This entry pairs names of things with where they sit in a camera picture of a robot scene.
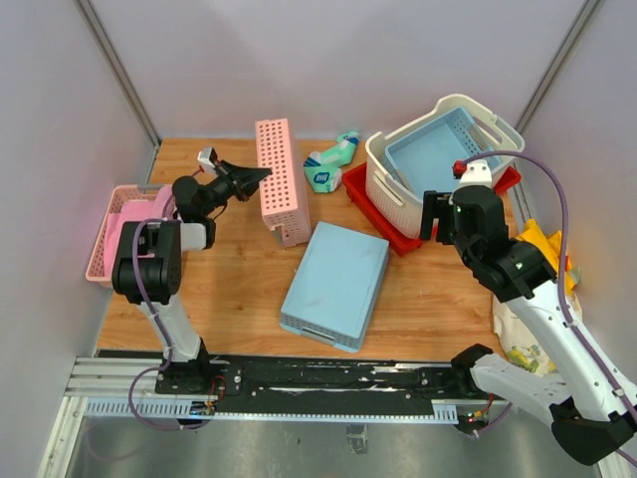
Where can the teal and white sock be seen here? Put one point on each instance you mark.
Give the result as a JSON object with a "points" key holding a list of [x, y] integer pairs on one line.
{"points": [[323, 169]]}

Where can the large white laundry basket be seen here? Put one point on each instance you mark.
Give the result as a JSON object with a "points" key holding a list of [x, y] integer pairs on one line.
{"points": [[401, 207]]}

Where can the yellow cloth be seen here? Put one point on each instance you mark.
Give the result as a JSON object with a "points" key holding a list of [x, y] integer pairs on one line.
{"points": [[550, 247]]}

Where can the pink perforated basket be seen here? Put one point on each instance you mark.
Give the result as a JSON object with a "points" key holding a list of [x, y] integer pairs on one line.
{"points": [[283, 194]]}

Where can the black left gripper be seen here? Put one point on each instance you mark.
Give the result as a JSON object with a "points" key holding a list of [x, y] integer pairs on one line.
{"points": [[242, 187]]}

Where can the pink cloth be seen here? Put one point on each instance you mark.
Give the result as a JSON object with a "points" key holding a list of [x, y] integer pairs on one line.
{"points": [[129, 203]]}

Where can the blue perforated basket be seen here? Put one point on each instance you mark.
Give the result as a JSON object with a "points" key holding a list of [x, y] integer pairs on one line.
{"points": [[423, 159]]}

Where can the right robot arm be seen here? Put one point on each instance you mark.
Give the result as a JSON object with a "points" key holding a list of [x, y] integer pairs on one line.
{"points": [[588, 403]]}

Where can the patterned white cloth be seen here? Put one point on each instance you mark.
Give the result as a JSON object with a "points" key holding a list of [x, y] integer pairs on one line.
{"points": [[518, 343]]}

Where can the red plastic tray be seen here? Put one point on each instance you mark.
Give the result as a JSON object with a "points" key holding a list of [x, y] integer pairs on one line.
{"points": [[354, 182]]}

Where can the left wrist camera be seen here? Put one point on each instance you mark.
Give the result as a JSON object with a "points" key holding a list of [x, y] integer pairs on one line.
{"points": [[207, 159]]}

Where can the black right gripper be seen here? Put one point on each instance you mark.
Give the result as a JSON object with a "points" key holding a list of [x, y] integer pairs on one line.
{"points": [[431, 211]]}

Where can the pink basket with cloth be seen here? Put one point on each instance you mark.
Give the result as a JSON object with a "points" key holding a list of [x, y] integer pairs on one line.
{"points": [[95, 265]]}

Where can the light blue upturned basket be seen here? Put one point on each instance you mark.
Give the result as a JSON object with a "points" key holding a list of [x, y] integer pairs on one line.
{"points": [[335, 289]]}

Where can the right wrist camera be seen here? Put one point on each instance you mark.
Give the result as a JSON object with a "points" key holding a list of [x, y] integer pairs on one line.
{"points": [[474, 173]]}

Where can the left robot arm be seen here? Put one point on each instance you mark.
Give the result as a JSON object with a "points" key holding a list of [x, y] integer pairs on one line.
{"points": [[147, 269]]}

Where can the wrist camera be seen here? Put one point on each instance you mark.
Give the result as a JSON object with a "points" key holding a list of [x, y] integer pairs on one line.
{"points": [[474, 173], [207, 159]]}

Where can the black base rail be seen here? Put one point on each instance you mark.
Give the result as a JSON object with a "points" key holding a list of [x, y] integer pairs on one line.
{"points": [[322, 387]]}

